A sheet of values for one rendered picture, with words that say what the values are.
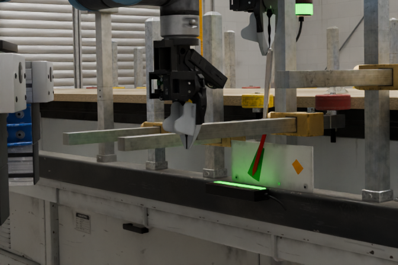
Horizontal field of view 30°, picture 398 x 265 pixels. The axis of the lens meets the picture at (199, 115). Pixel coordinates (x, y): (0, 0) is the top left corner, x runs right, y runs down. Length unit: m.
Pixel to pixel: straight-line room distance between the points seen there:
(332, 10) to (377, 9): 10.08
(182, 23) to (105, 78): 0.89
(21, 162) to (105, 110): 0.64
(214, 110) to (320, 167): 0.30
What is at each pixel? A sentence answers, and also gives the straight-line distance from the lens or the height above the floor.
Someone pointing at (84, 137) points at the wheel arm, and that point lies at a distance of 1.87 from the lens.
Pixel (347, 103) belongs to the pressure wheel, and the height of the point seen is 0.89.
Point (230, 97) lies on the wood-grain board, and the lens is 2.04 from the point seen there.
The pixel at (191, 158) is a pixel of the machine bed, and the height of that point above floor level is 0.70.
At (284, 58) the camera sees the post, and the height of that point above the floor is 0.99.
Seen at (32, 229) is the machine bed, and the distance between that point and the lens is 3.32.
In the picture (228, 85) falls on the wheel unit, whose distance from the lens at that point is 3.44.
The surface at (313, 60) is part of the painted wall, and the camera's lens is 11.82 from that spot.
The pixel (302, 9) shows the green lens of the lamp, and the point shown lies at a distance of 1.68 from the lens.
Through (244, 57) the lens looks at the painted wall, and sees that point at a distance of 11.78.
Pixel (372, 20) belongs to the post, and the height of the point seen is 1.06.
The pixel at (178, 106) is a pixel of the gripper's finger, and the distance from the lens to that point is 1.44.
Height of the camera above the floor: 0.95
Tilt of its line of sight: 3 degrees down
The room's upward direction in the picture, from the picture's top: 1 degrees counter-clockwise
